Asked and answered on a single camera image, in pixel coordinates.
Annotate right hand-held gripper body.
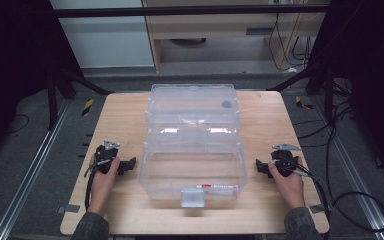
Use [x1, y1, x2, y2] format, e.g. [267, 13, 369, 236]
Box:
[270, 142, 302, 178]

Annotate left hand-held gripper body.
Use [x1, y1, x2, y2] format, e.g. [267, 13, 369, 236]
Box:
[94, 139, 123, 175]

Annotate clear plastic storage box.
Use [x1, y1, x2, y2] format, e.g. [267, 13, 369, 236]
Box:
[138, 83, 248, 209]

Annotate person's left hand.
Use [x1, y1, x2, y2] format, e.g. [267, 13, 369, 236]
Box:
[87, 157, 121, 216]

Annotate person's right hand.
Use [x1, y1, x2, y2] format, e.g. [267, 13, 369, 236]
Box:
[267, 157, 307, 211]

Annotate yellow black striped tape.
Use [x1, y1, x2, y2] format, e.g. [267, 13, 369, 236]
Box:
[294, 95, 315, 111]
[81, 98, 95, 117]

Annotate grey tape piece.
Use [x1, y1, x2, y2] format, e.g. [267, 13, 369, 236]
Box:
[309, 203, 326, 215]
[56, 203, 81, 214]

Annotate black metal stand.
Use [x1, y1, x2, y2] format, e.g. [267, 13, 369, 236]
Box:
[45, 64, 115, 132]
[265, 64, 336, 126]

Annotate white cabinet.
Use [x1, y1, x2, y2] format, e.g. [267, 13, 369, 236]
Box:
[49, 0, 155, 69]

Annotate dark curtain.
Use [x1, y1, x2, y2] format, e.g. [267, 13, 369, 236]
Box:
[308, 0, 384, 188]
[0, 0, 84, 168]

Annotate light wooden desk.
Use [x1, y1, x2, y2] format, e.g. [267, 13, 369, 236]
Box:
[141, 0, 331, 73]

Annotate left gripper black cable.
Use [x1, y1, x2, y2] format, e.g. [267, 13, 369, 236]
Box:
[83, 158, 113, 212]

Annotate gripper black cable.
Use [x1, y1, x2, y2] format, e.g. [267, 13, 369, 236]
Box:
[289, 165, 332, 240]
[83, 158, 113, 212]

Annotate long black floor cable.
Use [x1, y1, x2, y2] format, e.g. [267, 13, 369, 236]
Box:
[292, 79, 356, 203]

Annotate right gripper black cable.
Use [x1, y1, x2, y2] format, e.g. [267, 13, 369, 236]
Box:
[289, 165, 332, 240]

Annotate aluminium floor rail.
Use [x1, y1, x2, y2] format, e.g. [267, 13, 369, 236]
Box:
[0, 99, 72, 240]
[312, 96, 384, 240]

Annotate looped black floor cable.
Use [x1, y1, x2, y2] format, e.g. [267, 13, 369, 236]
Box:
[329, 190, 384, 234]

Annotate thin black floor cable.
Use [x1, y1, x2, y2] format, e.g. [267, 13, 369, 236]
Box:
[5, 113, 31, 135]

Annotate hanging black cables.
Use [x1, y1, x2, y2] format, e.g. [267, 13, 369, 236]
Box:
[267, 12, 315, 73]

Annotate black horizontal frame bar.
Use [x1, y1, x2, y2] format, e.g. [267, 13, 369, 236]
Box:
[52, 4, 332, 19]

